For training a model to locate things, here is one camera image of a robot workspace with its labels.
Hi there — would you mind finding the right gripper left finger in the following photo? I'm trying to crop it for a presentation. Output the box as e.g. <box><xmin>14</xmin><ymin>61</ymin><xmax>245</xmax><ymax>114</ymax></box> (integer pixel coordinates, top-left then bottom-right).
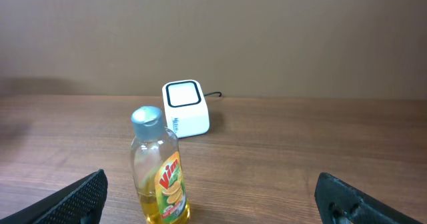
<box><xmin>1</xmin><ymin>169</ymin><xmax>108</xmax><ymax>224</ymax></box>

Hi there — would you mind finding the yellow dish soap bottle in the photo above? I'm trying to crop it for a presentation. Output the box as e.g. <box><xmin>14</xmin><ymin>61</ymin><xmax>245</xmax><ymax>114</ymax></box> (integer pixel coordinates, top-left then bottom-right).
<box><xmin>130</xmin><ymin>106</ymin><xmax>190</xmax><ymax>224</ymax></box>

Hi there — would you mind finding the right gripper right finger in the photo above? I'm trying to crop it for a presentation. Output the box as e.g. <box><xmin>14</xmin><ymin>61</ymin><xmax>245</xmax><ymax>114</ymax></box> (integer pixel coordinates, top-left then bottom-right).
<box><xmin>314</xmin><ymin>173</ymin><xmax>421</xmax><ymax>224</ymax></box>

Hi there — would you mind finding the white barcode scanner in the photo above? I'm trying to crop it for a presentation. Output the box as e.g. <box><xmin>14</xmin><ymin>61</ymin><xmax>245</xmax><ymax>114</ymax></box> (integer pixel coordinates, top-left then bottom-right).
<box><xmin>162</xmin><ymin>79</ymin><xmax>210</xmax><ymax>138</ymax></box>

